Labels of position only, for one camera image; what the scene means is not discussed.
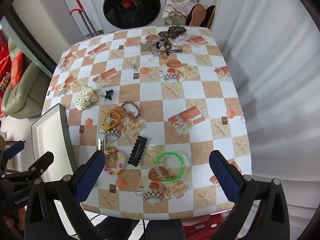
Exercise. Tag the red bag with white tags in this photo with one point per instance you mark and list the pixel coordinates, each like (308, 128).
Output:
(200, 226)

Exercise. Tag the small gold trinket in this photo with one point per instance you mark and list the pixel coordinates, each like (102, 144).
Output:
(164, 55)

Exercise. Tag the cream polka-dot hair bow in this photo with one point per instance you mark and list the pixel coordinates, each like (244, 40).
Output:
(83, 100)

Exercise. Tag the checkered printed tablecloth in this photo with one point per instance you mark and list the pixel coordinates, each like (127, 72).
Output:
(155, 110)

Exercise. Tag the black scalloped snap hair clip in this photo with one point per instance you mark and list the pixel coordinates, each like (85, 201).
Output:
(137, 151)

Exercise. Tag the red patterned cushion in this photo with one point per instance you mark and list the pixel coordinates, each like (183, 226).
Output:
(17, 67)

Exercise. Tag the small silver hair clip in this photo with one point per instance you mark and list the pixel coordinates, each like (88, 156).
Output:
(101, 143)

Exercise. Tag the leopard print scrunchie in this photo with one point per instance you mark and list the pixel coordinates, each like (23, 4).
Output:
(173, 31)

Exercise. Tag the white curtain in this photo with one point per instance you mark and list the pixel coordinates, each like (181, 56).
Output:
(270, 67)

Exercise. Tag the red printed bag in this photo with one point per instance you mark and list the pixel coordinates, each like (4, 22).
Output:
(4, 62)

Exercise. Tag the pink and cream garment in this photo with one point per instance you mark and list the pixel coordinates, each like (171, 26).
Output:
(178, 7)

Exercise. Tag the pale green leather sofa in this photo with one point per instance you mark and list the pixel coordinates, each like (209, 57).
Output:
(25, 92)

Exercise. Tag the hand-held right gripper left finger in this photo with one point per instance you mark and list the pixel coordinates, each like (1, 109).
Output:
(91, 177)

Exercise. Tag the dark scrunchie with beads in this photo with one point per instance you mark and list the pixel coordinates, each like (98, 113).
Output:
(163, 44)

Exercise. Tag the grey pole with red hook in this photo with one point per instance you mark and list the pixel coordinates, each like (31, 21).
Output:
(76, 10)

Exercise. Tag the dark flat hair clip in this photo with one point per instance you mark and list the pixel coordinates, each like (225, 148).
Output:
(175, 51)

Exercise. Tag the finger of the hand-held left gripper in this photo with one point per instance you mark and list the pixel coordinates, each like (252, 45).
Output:
(15, 149)
(42, 162)

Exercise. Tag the small black claw clip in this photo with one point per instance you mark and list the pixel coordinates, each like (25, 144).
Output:
(109, 94)

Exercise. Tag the grey star-shaped hair clip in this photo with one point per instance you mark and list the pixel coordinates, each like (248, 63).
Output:
(147, 47)

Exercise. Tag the white tray with grey rim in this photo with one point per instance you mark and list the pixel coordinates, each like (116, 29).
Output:
(50, 140)

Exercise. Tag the brown slipper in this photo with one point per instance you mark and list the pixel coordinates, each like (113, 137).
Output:
(210, 15)
(197, 15)

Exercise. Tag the green plastic bangle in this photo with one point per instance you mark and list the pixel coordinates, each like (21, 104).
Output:
(182, 167)

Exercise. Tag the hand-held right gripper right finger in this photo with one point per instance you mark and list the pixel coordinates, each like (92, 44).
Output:
(225, 177)

